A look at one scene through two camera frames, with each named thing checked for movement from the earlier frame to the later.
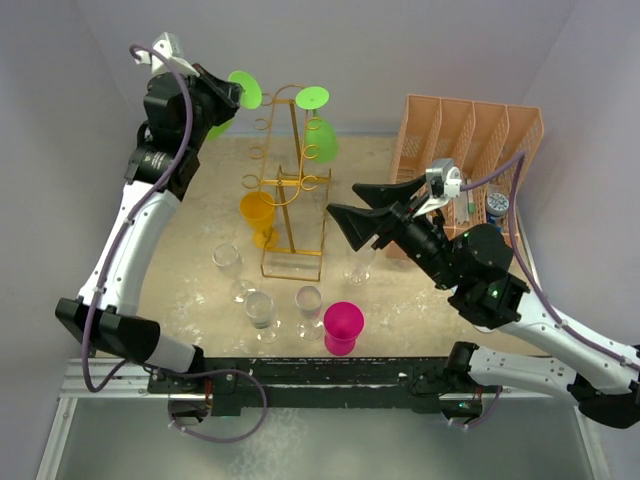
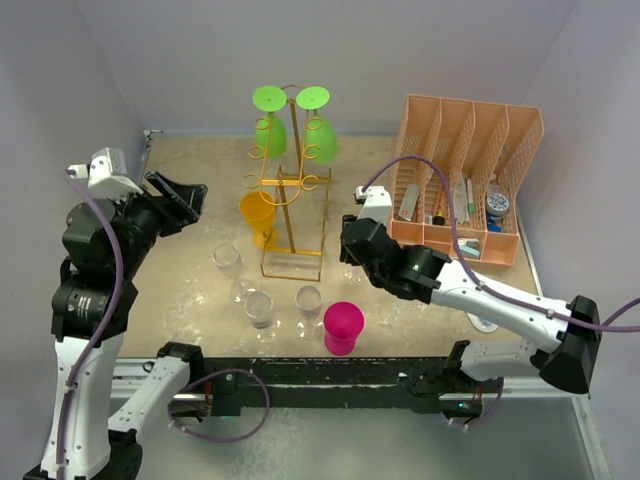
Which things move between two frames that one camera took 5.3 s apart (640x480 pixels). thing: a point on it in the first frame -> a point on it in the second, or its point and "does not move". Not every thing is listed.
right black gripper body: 415,235 -> 346,256
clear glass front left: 259,307 does not move
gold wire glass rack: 294,242 does not move
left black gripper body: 213,107 -> 147,217
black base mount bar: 304,386 does not move
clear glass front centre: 310,326 does not move
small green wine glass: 250,97 -> 270,132
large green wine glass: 321,143 does not move
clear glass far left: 228,257 does not move
